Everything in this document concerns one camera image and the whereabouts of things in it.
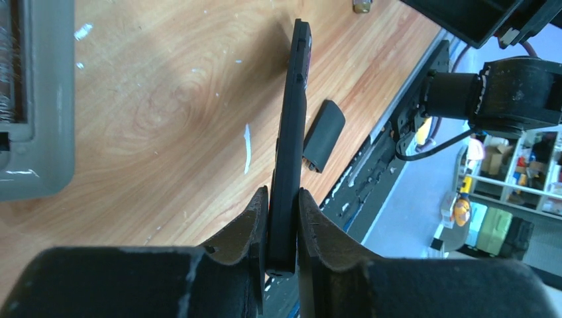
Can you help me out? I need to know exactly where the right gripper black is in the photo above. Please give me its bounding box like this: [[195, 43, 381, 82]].
[[404, 0, 561, 48]]

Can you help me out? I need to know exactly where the black remote control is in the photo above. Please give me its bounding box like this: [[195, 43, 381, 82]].
[[265, 19, 312, 278]]

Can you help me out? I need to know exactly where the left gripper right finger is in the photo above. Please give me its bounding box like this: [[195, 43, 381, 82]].
[[298, 189, 557, 317]]

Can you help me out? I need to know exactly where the black battery cover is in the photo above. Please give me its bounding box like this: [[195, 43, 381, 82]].
[[303, 99, 346, 173]]

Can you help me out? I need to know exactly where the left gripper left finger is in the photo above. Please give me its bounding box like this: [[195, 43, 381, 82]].
[[1, 187, 268, 317]]

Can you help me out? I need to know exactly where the grey remote control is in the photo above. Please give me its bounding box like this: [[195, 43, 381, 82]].
[[1, 1, 76, 201]]

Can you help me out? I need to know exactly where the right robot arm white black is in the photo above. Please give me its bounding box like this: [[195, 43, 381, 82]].
[[408, 1, 561, 138]]

